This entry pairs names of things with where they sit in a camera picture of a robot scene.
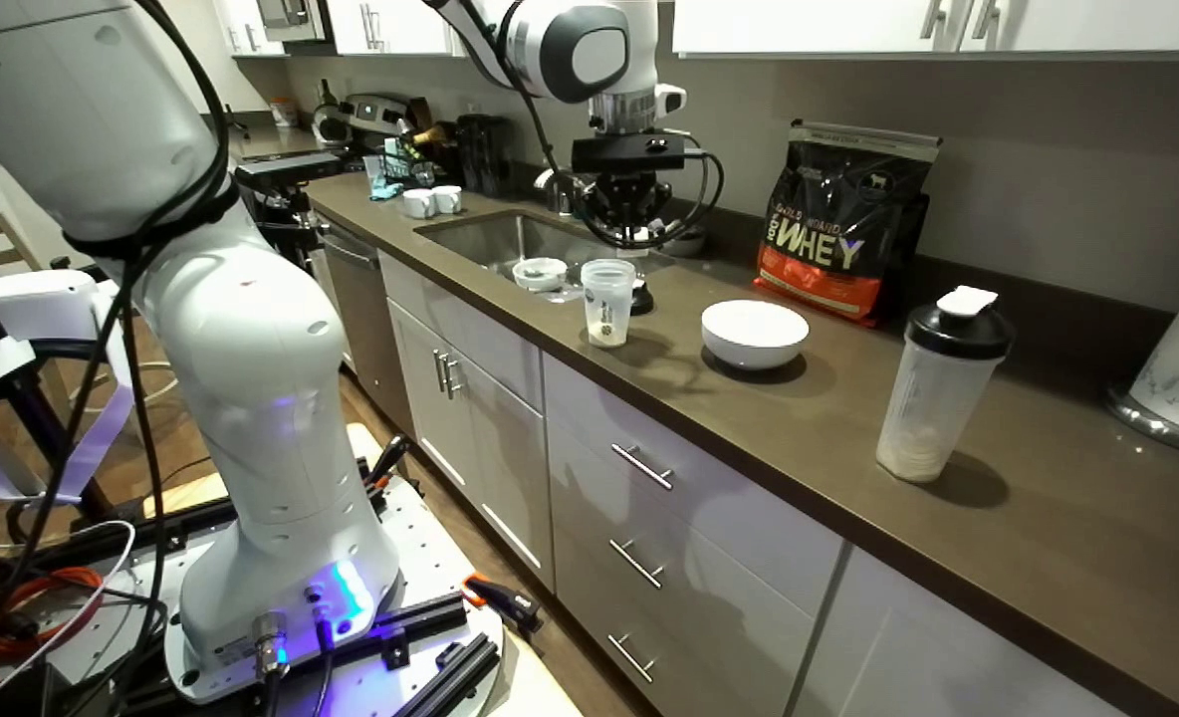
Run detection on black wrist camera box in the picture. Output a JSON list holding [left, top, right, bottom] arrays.
[[566, 129, 693, 174]]

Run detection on black aluminium rail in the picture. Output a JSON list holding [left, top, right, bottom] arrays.
[[372, 590, 472, 646], [388, 631, 505, 717]]

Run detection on shaker bottle with black lid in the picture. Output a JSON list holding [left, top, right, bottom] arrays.
[[874, 285, 1020, 487]]

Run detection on black whey protein bag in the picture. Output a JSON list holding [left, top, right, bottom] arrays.
[[748, 115, 943, 330]]

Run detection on orange cable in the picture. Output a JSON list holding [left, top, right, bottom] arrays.
[[0, 561, 113, 671]]

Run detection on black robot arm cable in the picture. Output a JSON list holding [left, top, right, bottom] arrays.
[[0, 0, 733, 708]]

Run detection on stainless dishwasher front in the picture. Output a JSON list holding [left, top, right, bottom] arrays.
[[310, 214, 420, 437]]

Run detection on black orange clamp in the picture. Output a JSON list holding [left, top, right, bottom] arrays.
[[357, 432, 420, 505], [457, 569, 551, 638]]

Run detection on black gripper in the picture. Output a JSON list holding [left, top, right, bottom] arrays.
[[590, 169, 681, 255]]

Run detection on white cable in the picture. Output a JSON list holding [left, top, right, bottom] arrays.
[[0, 516, 142, 717]]

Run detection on perforated metal robot table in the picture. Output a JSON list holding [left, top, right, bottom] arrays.
[[29, 419, 584, 717]]

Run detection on teal glass jar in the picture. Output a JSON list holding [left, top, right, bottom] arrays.
[[361, 137, 420, 208]]

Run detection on white round container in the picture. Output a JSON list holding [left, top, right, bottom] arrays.
[[505, 255, 574, 303]]

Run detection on light wood board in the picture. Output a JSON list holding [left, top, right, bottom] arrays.
[[137, 465, 239, 528]]

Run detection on black stove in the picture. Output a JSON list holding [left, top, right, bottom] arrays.
[[230, 145, 356, 232]]

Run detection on stainless steel sink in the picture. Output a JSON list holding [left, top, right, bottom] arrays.
[[414, 208, 681, 306]]

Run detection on upper cabinet door handle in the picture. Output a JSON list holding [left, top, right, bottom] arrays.
[[960, 0, 1003, 52], [918, 0, 956, 44]]

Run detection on clear open shaker bottle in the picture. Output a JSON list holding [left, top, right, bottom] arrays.
[[578, 255, 648, 354]]

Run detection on black coffee maker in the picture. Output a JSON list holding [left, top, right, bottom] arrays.
[[453, 111, 519, 200]]

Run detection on white upper kitchen cabinets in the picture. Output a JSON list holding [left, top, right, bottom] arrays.
[[209, 0, 1179, 63]]

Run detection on steel drawer bar handle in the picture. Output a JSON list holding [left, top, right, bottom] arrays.
[[610, 437, 679, 496], [604, 536, 672, 595], [602, 631, 660, 688]]

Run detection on white ceramic bowl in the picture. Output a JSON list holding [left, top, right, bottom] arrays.
[[697, 297, 811, 374]]

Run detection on grey lower kitchen cabinets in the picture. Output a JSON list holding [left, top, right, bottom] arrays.
[[373, 246, 1133, 717]]

